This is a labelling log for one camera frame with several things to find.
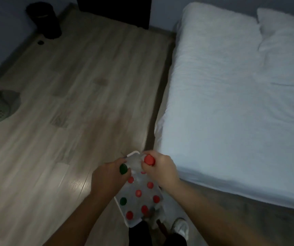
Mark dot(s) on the person's right hand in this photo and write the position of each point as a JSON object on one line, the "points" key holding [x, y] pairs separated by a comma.
{"points": [[162, 171]]}

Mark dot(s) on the person's left hand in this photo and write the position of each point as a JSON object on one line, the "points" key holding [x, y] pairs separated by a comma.
{"points": [[106, 179]]}

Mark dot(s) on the person's left fingers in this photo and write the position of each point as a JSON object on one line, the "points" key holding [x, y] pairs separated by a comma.
{"points": [[125, 174]]}

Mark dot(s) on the person's right fingers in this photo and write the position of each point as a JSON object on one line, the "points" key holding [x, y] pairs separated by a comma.
{"points": [[147, 167]]}

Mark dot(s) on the white cloth with coloured dots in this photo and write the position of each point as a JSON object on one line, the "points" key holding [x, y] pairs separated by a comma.
{"points": [[141, 199]]}

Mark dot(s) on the person's left forearm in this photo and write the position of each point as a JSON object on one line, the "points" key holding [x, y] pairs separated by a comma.
{"points": [[85, 220]]}

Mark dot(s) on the person's right forearm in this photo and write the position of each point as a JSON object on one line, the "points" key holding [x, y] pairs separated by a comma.
{"points": [[213, 217]]}

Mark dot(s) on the person's black trousers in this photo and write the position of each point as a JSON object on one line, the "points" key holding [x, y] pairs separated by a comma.
{"points": [[139, 235]]}

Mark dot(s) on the white shoe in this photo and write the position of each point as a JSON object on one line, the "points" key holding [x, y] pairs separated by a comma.
{"points": [[181, 228]]}

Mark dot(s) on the bed with white sheet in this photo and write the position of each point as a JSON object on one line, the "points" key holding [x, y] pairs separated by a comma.
{"points": [[234, 112]]}

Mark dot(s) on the small black floor object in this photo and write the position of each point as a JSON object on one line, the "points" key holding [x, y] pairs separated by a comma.
{"points": [[40, 42]]}

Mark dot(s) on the dark door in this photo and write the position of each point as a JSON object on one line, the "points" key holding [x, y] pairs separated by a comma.
{"points": [[113, 10]]}

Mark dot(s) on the black waste bin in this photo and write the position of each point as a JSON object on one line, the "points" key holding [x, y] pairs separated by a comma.
{"points": [[45, 19]]}

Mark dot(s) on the white pillow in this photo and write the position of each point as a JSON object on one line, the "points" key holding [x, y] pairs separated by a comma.
{"points": [[287, 43]]}

